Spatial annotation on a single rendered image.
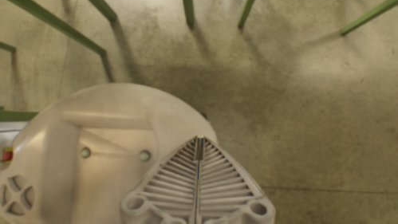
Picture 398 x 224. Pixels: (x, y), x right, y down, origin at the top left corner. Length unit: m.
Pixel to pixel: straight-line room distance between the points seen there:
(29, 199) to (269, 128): 0.81
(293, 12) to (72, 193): 1.13
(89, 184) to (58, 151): 0.12
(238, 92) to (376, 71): 0.69
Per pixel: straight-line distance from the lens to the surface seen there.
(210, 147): 0.16
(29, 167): 0.54
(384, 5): 0.95
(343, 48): 1.04
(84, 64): 0.96
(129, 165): 0.46
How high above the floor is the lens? 0.70
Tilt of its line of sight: 84 degrees down
